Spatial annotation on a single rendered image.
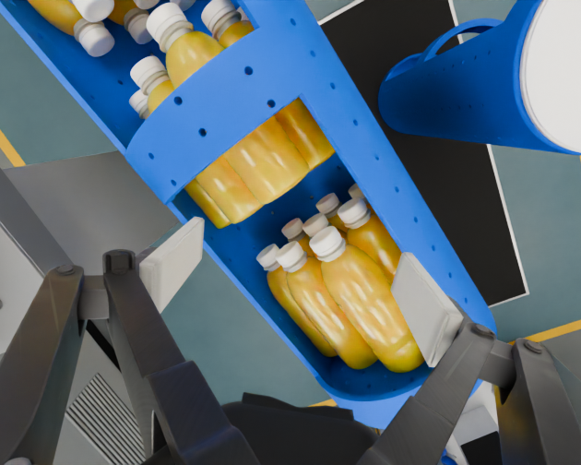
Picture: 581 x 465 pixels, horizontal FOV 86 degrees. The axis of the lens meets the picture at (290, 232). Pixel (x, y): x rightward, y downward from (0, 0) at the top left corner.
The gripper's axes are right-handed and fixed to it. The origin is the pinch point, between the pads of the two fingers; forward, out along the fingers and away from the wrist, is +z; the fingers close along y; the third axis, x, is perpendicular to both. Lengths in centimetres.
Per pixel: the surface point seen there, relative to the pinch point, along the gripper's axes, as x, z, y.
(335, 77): 12.9, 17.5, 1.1
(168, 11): 15.9, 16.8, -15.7
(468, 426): -53, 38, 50
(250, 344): -122, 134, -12
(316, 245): -5.3, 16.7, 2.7
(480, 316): -11.4, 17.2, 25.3
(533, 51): 21.7, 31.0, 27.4
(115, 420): -161, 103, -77
